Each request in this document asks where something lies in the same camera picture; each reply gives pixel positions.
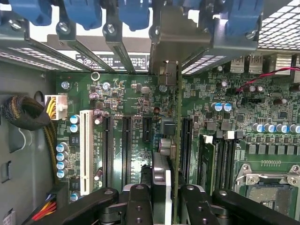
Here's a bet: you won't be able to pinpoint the installed RAM stick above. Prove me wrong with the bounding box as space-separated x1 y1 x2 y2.
198 134 216 195

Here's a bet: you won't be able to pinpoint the empty RAM slot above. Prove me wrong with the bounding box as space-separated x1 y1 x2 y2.
215 137 225 189

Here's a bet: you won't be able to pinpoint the black PCIe expansion slot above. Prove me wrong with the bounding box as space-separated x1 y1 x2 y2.
121 114 133 191
102 114 114 188

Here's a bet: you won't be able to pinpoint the white PCI expansion slot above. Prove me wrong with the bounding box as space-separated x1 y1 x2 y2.
79 109 95 196

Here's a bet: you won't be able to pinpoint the CPU socket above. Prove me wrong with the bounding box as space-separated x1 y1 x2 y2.
234 161 300 225

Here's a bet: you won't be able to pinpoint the short black expansion slot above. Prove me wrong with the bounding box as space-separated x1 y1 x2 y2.
142 115 153 143

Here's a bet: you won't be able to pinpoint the green motherboard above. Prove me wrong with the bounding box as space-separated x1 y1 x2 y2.
55 53 300 225

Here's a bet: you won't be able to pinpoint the grey power supply unit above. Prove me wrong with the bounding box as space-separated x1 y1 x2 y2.
0 60 57 225

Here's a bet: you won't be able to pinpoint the white power connector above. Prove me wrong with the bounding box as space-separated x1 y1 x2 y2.
44 94 69 121

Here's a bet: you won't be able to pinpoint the metal expansion slot cover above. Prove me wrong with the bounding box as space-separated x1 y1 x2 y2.
0 19 91 71
55 20 116 74
181 17 262 75
102 22 138 74

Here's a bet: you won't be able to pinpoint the blue slot retention clip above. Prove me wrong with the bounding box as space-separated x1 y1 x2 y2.
224 0 264 37
8 0 53 27
62 0 103 31
118 0 151 32

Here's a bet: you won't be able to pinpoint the grey open PC case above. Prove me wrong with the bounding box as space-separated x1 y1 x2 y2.
0 0 300 225

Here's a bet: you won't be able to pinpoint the red and yellow power wires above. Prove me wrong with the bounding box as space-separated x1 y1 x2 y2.
30 194 58 222

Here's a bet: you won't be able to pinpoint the twisted red black wire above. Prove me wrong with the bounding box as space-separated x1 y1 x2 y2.
235 67 300 95

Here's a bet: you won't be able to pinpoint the black sleeved cable bundle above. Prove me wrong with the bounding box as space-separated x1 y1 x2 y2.
3 94 52 131

